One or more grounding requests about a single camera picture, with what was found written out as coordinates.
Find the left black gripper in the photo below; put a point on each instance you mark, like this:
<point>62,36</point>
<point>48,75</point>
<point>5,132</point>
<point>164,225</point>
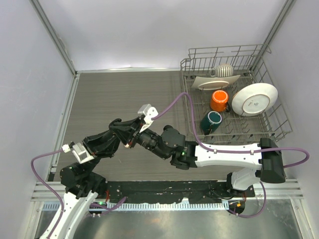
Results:
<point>101,144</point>

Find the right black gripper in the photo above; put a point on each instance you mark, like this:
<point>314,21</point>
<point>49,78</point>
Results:
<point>129,129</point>

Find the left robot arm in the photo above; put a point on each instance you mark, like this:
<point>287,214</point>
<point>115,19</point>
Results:
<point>82,185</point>

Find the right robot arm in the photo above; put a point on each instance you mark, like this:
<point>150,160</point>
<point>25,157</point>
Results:
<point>259,162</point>

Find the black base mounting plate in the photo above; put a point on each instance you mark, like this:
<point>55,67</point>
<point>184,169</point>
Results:
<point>168,192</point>

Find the teal mug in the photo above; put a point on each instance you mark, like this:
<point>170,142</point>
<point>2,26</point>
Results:
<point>210,123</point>

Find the white square plate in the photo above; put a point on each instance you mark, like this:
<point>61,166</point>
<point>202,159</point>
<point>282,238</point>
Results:
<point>213,83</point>

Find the orange mug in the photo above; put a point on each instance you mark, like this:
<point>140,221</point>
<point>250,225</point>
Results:
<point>219,100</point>

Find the striped ceramic mug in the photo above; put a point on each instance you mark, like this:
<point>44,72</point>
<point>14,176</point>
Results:
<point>221,71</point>

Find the white round plate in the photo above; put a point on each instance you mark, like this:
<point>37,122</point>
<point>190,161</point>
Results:
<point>254,99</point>

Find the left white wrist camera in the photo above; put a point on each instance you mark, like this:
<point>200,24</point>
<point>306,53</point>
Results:
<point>79,151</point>

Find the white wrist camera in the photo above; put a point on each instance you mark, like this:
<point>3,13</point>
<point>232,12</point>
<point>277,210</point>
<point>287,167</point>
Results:
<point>79,151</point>
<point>149,112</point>

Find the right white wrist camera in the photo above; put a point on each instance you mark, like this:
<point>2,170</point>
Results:
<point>149,112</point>

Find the white slotted cable duct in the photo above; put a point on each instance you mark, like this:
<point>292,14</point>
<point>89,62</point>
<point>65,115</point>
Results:
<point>183,206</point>

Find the grey wire dish rack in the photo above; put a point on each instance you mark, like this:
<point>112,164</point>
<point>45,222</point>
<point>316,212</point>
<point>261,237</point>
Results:
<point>247,61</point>

